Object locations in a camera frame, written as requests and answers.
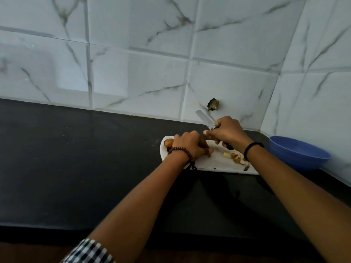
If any person's right hand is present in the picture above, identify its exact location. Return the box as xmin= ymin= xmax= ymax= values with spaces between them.
xmin=203 ymin=116 xmax=254 ymax=154

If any person's left hand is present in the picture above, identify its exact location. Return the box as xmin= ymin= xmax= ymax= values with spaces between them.
xmin=171 ymin=130 xmax=214 ymax=169

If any steel kitchen knife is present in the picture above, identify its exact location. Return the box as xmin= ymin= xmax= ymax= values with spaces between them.
xmin=195 ymin=110 xmax=234 ymax=150

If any brown potato piece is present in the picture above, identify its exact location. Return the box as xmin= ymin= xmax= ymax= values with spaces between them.
xmin=231 ymin=153 xmax=247 ymax=165

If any white cutting board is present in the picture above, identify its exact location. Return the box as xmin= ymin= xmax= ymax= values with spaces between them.
xmin=160 ymin=136 xmax=260 ymax=175

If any blue plastic bowl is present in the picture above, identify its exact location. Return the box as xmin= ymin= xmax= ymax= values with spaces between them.
xmin=268 ymin=136 xmax=332 ymax=172

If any person's right forearm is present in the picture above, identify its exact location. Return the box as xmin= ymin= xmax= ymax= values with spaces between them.
xmin=245 ymin=146 xmax=351 ymax=263

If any person's left forearm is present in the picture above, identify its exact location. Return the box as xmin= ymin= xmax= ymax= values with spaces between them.
xmin=89 ymin=157 xmax=190 ymax=263

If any black wristband with charm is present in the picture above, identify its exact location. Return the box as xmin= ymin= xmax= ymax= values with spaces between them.
xmin=243 ymin=142 xmax=265 ymax=172

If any black white checkered shirt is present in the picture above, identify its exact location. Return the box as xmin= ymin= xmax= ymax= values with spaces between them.
xmin=61 ymin=238 xmax=116 ymax=263

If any brown bead bracelet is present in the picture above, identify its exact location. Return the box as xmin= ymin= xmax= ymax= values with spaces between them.
xmin=167 ymin=146 xmax=197 ymax=171

